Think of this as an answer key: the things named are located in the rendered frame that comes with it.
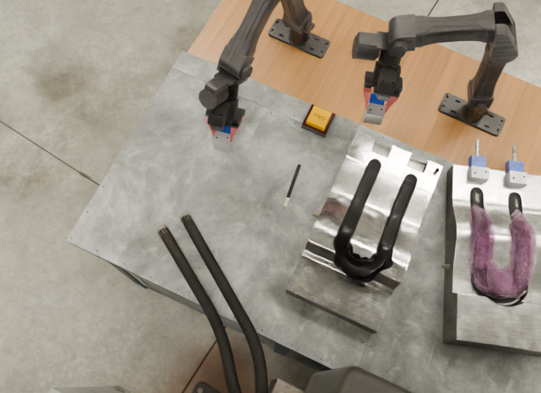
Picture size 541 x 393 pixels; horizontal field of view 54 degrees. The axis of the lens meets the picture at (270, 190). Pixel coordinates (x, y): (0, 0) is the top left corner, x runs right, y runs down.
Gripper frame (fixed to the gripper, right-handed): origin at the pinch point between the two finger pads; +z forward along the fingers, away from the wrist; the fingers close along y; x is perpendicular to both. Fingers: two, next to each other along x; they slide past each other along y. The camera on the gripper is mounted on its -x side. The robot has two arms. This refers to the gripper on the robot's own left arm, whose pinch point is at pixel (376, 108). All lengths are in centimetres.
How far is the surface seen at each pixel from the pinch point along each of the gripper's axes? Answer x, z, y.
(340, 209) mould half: -24.2, 18.4, -4.6
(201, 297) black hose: -49, 35, -36
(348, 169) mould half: -12.2, 13.8, -4.4
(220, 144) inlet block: -8.7, 16.2, -42.0
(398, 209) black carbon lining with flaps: -19.4, 18.6, 11.3
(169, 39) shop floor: 108, 49, -96
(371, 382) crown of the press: -117, -57, -11
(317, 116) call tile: 5.3, 9.8, -15.7
